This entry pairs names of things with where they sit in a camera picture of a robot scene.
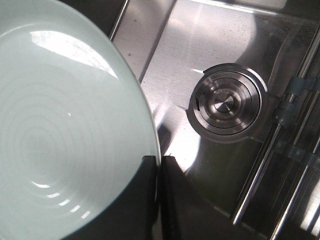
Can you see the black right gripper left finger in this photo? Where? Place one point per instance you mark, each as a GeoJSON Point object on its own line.
{"type": "Point", "coordinates": [131, 215]}

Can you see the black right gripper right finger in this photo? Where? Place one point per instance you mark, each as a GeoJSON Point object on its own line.
{"type": "Point", "coordinates": [185, 215]}

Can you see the light green round plate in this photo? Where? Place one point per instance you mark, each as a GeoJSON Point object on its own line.
{"type": "Point", "coordinates": [74, 122]}

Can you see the teal metal drying rack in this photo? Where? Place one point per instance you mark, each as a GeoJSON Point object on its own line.
{"type": "Point", "coordinates": [288, 121]}

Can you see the round steel sink drain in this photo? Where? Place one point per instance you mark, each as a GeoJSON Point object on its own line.
{"type": "Point", "coordinates": [226, 103]}

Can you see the stainless steel sink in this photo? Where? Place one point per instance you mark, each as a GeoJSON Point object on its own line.
{"type": "Point", "coordinates": [170, 43]}

